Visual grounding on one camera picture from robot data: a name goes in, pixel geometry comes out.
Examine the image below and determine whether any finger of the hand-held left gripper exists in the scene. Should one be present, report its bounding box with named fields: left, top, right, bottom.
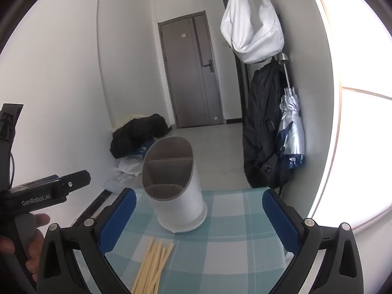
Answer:
left=60, top=170, right=91, bottom=197

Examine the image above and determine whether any white plastic parcel bag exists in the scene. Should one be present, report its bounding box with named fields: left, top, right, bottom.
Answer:
left=118, top=156, right=144, bottom=176

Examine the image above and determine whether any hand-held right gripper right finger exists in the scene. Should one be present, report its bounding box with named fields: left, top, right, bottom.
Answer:
left=262, top=189, right=364, bottom=294

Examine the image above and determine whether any silver folded umbrella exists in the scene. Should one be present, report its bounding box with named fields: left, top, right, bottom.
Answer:
left=276, top=63, right=306, bottom=168

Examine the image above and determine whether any bright window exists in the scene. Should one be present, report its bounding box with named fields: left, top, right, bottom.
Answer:
left=306, top=0, right=392, bottom=232

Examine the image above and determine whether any white utensil holder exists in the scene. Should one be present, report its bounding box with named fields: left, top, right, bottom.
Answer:
left=141, top=137, right=208, bottom=233

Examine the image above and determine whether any white hanging bag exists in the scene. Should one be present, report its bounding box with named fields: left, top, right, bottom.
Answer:
left=220, top=0, right=285, bottom=64

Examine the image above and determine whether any grey plastic parcel bag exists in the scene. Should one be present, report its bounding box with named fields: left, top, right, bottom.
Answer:
left=104, top=174, right=143, bottom=192

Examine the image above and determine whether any grey door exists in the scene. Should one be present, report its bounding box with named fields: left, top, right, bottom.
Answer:
left=158, top=12, right=224, bottom=128

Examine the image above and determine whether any person's left hand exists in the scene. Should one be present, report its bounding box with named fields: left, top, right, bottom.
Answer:
left=25, top=214, right=51, bottom=275

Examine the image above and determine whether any black jacket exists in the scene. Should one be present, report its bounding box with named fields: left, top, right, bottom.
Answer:
left=110, top=113, right=170, bottom=159

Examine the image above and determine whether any teal checked tablecloth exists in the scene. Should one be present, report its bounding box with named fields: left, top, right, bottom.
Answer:
left=72, top=189, right=294, bottom=294

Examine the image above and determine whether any black backpack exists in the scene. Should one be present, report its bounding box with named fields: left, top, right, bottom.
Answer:
left=242, top=62, right=302, bottom=189

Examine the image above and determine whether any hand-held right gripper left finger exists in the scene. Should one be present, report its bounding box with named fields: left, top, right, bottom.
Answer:
left=36, top=187, right=137, bottom=294

